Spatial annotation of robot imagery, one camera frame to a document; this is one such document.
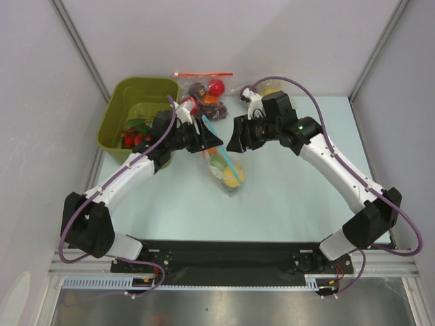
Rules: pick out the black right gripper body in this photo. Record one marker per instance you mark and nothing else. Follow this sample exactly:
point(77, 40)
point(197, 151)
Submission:
point(247, 132)

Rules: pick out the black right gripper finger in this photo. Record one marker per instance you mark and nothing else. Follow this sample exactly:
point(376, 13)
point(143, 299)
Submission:
point(235, 138)
point(243, 147)

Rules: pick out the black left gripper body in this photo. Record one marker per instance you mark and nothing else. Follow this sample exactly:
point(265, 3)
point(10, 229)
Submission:
point(189, 135)

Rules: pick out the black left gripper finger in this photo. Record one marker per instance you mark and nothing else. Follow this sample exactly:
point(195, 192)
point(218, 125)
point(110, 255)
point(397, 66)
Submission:
point(197, 145)
point(201, 131)

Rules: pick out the clear zip top bag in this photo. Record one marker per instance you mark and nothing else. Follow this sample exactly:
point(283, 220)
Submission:
point(217, 174)

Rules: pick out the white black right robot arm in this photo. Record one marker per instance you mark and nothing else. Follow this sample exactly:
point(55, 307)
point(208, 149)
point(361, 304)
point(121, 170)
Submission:
point(272, 118)

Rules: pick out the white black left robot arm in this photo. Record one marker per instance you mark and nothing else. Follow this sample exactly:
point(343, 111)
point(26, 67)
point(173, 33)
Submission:
point(87, 223)

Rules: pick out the orange fake fruit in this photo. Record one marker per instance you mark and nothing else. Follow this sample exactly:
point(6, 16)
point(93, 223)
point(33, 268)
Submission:
point(210, 154)

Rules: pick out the green fake fruit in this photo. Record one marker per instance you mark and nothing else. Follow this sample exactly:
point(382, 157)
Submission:
point(219, 163)

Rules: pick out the yellow fake lemon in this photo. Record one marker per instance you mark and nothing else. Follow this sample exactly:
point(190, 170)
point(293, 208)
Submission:
point(231, 180)

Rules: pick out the red zip bag of food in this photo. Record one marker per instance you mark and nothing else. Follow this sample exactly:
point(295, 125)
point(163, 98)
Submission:
point(204, 93)

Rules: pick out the clear bag with melon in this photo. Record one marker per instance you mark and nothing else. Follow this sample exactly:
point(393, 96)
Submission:
point(262, 89)

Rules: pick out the red fake strawberries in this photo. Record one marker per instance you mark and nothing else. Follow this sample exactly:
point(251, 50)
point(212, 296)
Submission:
point(135, 130)

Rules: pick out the olive green plastic bin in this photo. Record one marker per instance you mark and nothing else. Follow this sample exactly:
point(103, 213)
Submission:
point(131, 109)

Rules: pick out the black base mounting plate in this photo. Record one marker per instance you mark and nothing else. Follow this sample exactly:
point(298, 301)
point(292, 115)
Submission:
point(255, 277)

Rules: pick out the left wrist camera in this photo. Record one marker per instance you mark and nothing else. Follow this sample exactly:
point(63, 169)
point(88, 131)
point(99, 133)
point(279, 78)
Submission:
point(183, 111)

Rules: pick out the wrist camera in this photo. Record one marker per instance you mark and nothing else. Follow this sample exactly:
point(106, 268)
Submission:
point(255, 107)
point(183, 111)

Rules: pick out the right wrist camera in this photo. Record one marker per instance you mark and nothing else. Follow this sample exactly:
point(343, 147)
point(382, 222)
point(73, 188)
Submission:
point(255, 107)

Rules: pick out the white cable duct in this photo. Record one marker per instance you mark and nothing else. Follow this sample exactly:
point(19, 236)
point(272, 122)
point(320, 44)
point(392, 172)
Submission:
point(143, 283)

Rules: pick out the aluminium frame rail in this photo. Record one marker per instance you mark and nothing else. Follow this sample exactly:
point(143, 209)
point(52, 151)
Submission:
point(375, 264)

